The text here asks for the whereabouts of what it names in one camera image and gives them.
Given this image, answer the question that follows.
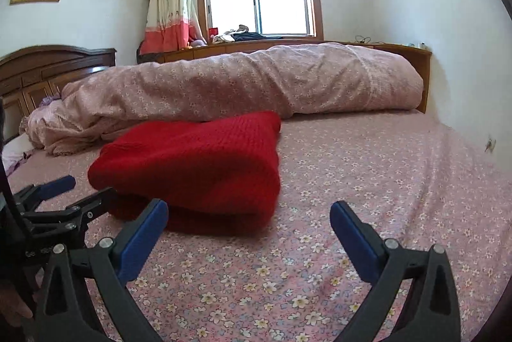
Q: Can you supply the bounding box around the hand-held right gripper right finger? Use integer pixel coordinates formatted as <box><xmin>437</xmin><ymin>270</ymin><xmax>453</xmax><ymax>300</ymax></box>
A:
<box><xmin>330</xmin><ymin>200</ymin><xmax>462</xmax><ymax>342</ymax></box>

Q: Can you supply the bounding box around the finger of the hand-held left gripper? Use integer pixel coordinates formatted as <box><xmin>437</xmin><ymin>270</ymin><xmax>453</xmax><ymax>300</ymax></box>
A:
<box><xmin>12</xmin><ymin>175</ymin><xmax>76</xmax><ymax>211</ymax></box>
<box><xmin>24</xmin><ymin>187</ymin><xmax>121</xmax><ymax>243</ymax></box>

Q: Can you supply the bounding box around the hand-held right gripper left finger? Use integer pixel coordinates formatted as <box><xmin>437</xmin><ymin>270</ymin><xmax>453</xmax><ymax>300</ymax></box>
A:
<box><xmin>34</xmin><ymin>198</ymin><xmax>169</xmax><ymax>342</ymax></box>

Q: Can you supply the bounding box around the red knit cardigan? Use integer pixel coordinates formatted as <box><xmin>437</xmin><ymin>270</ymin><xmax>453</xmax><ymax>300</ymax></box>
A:
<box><xmin>87</xmin><ymin>111</ymin><xmax>283</xmax><ymax>236</ymax></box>

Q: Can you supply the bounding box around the pile of clothes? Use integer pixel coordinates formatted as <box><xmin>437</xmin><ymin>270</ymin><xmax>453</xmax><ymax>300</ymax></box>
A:
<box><xmin>212</xmin><ymin>24</ymin><xmax>283</xmax><ymax>44</ymax></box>

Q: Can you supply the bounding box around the person's left hand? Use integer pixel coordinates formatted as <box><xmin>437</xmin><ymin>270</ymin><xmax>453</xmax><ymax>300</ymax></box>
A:
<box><xmin>0</xmin><ymin>280</ymin><xmax>35</xmax><ymax>330</ymax></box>

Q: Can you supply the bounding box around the white pillow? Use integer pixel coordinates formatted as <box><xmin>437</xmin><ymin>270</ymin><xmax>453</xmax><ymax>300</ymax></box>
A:
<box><xmin>2</xmin><ymin>134</ymin><xmax>35</xmax><ymax>167</ymax></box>

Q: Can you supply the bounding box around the dark wooden headboard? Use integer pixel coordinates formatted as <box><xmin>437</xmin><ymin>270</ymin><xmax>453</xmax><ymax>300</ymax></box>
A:
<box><xmin>0</xmin><ymin>44</ymin><xmax>116</xmax><ymax>135</ymax></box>

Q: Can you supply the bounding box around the pink floral duvet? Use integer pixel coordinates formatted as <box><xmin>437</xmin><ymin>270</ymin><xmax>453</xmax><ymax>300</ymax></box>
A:
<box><xmin>20</xmin><ymin>44</ymin><xmax>425</xmax><ymax>156</ymax></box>

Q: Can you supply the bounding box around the wooden windowsill cabinet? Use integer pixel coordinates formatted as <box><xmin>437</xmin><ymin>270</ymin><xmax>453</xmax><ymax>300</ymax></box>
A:
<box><xmin>136</xmin><ymin>40</ymin><xmax>433</xmax><ymax>115</ymax></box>

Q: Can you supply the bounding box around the cream and red curtain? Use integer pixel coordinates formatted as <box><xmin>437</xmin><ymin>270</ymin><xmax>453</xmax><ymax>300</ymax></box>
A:
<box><xmin>138</xmin><ymin>0</ymin><xmax>209</xmax><ymax>55</ymax></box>

